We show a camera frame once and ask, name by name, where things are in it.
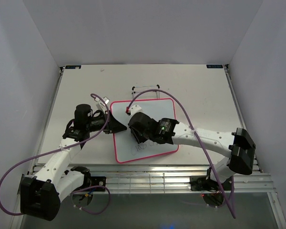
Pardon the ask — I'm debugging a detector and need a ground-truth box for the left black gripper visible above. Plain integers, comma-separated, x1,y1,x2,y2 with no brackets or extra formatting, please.
86,111,127,135

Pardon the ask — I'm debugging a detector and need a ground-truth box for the pink framed whiteboard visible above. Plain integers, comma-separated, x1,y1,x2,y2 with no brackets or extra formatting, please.
110,98,179,163

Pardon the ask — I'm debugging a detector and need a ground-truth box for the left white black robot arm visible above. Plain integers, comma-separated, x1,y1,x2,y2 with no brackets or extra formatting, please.
20,104,127,221

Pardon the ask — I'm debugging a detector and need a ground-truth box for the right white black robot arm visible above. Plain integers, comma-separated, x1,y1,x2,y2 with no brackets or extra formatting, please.
128,112,256,189

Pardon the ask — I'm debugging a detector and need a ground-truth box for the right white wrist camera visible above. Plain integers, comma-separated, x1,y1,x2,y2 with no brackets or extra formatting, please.
126,104,143,116

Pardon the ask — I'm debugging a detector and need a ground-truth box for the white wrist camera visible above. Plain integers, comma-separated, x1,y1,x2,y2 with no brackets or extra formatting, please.
126,104,143,116
94,96,110,112

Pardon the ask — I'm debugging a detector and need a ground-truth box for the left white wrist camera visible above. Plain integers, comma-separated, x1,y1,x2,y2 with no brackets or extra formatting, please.
94,96,110,112

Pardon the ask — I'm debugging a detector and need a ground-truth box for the black wire whiteboard stand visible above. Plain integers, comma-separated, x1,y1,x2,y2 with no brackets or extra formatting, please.
131,84,161,99

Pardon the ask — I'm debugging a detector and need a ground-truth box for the aluminium rail frame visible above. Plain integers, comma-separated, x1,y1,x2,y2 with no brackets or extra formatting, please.
16,164,277,195

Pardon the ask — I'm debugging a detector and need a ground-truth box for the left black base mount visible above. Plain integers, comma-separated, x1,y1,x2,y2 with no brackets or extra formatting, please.
88,177,106,192

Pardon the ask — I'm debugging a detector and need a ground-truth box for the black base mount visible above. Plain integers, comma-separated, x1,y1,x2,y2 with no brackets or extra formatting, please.
88,177,106,192
189,176,232,192

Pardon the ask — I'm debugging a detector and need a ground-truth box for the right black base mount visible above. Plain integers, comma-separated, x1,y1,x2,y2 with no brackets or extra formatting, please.
189,176,232,192

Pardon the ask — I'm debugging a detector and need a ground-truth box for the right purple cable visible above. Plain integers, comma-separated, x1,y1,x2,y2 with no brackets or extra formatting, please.
126,89,236,219

